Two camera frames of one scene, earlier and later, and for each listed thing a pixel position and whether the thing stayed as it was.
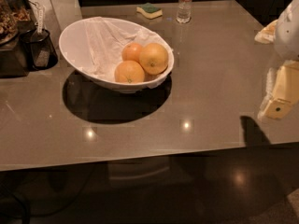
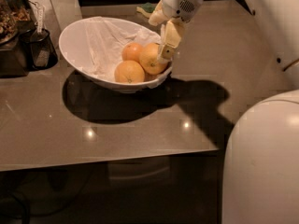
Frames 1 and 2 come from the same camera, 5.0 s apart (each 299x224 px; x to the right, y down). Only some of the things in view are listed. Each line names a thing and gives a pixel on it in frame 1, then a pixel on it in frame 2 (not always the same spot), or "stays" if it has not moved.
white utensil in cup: [40, 17] stays
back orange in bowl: [131, 51] stays
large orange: [153, 58] stays
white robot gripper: [288, 35] -> [177, 3]
